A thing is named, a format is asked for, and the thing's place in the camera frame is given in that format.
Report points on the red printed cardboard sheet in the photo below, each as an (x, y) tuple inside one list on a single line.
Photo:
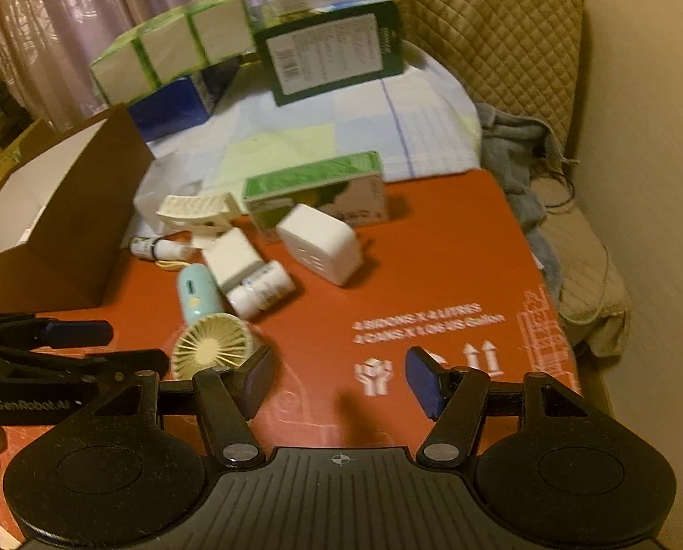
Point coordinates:
[(433, 275)]

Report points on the green wrapped tissue pack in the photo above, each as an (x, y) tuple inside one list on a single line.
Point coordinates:
[(169, 48)]

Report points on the beige quilted sofa cover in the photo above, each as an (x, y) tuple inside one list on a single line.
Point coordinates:
[(490, 28)]

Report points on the grey blue blanket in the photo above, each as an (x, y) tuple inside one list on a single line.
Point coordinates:
[(519, 149)]

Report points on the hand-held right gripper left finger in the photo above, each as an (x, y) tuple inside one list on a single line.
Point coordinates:
[(258, 382)]

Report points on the clear plastic bag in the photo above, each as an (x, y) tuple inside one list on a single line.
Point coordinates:
[(158, 183)]

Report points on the white cube power adapter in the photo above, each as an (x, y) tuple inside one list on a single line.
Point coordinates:
[(232, 258)]

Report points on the small white dropper bottle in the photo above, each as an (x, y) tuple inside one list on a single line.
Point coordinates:
[(161, 248)]

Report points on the white pill bottle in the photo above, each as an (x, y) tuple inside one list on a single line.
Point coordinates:
[(261, 289)]

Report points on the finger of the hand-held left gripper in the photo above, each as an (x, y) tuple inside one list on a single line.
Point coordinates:
[(78, 333), (129, 362)]

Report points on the brown box white inside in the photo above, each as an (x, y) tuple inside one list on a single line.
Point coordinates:
[(60, 195)]

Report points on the small green printed carton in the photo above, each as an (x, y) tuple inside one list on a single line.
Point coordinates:
[(318, 186)]

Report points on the white wall plug adapter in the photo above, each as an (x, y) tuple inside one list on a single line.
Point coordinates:
[(318, 243)]

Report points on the pale pink curtain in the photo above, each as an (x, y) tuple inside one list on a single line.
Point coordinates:
[(60, 17)]

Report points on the blue printed box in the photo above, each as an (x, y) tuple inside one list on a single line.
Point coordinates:
[(172, 106)]

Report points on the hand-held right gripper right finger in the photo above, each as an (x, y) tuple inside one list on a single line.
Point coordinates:
[(424, 382)]

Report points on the white slotted plastic holder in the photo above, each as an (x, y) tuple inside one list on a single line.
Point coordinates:
[(195, 209)]

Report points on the teal handheld fan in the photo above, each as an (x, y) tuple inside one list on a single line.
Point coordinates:
[(209, 349)]

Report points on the dark green carton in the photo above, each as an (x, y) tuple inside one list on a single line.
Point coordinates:
[(330, 48)]

